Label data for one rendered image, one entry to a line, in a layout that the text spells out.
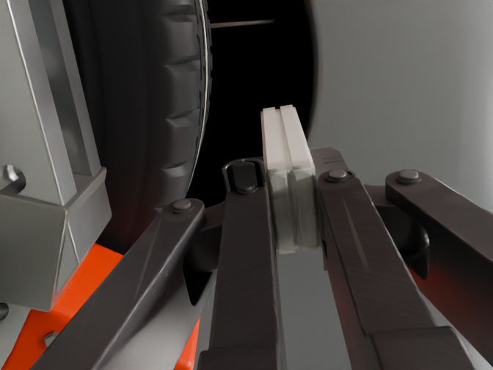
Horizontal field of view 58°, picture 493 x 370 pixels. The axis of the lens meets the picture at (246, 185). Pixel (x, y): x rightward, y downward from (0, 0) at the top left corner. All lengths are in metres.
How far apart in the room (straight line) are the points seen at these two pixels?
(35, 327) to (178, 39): 0.17
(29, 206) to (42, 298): 0.05
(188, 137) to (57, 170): 0.10
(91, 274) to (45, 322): 0.04
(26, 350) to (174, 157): 0.13
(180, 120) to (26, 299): 0.13
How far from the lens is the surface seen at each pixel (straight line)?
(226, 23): 0.92
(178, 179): 0.29
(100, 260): 0.29
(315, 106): 0.66
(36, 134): 0.21
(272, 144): 0.15
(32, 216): 0.22
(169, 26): 0.27
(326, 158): 0.16
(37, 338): 0.25
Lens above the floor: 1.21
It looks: 1 degrees down
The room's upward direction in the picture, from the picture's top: 83 degrees clockwise
